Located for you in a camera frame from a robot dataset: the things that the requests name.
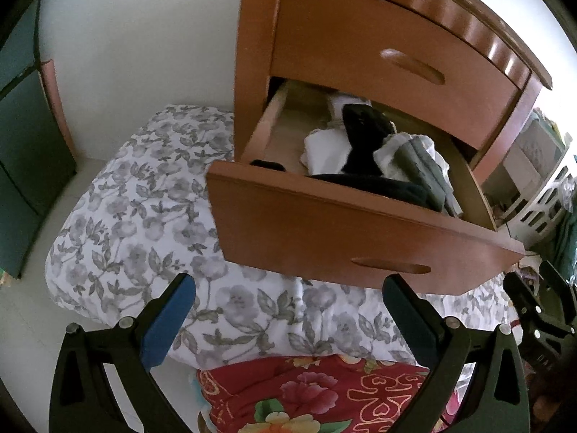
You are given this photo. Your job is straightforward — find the grey-green garment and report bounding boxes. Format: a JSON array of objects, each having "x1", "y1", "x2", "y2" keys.
[{"x1": 392, "y1": 137, "x2": 454, "y2": 216}]

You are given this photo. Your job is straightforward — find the pink rolled mat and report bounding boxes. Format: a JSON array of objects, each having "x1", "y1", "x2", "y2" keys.
[{"x1": 40, "y1": 58, "x2": 76, "y2": 158}]

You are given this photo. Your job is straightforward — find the wooden drawer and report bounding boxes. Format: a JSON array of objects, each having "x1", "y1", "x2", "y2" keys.
[
  {"x1": 270, "y1": 0, "x2": 533, "y2": 154},
  {"x1": 206, "y1": 79, "x2": 527, "y2": 296}
]

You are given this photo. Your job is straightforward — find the grey board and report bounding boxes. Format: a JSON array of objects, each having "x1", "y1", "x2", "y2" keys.
[{"x1": 501, "y1": 119, "x2": 566, "y2": 187}]

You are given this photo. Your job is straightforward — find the teal green cloth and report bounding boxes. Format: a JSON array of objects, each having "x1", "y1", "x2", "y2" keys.
[{"x1": 552, "y1": 216, "x2": 577, "y2": 280}]

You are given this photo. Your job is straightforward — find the closed wooden drawer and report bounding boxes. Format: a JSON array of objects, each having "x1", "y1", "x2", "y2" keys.
[{"x1": 270, "y1": 0, "x2": 533, "y2": 154}]

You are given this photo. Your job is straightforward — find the black garment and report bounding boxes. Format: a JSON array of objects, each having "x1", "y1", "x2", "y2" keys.
[
  {"x1": 309, "y1": 174, "x2": 433, "y2": 210},
  {"x1": 341, "y1": 105, "x2": 395, "y2": 176}
]

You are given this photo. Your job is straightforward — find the grey floral bed quilt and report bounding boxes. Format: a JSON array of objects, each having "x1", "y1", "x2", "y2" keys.
[{"x1": 45, "y1": 105, "x2": 515, "y2": 366}]

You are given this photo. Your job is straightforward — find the white garment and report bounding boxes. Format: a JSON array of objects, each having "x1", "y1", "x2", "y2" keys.
[{"x1": 303, "y1": 128, "x2": 353, "y2": 176}]

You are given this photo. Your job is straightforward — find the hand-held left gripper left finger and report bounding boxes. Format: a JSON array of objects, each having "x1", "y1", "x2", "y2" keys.
[{"x1": 49, "y1": 273, "x2": 197, "y2": 433}]

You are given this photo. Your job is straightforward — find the white lattice rack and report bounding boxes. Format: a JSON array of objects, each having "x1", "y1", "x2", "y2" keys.
[{"x1": 491, "y1": 158, "x2": 577, "y2": 253}]

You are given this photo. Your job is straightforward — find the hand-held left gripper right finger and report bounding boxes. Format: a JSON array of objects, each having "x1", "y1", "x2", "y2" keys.
[{"x1": 382, "y1": 274, "x2": 530, "y2": 433}]

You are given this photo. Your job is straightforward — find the wooden nightstand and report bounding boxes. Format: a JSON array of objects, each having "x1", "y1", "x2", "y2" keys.
[{"x1": 234, "y1": 0, "x2": 554, "y2": 190}]

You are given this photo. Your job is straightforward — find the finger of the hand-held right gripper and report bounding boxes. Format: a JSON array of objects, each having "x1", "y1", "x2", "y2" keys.
[
  {"x1": 538, "y1": 261, "x2": 577, "y2": 312},
  {"x1": 503, "y1": 273, "x2": 548, "y2": 325}
]

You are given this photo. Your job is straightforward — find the pink white cloth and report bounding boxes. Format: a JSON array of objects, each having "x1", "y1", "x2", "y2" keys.
[{"x1": 328, "y1": 92, "x2": 373, "y2": 120}]

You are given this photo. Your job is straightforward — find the small black cloth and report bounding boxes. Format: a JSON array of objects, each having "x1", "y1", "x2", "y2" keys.
[{"x1": 250, "y1": 159, "x2": 287, "y2": 173}]

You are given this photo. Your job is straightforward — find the red floral blanket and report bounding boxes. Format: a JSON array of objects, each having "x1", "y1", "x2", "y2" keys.
[{"x1": 196, "y1": 355, "x2": 461, "y2": 433}]

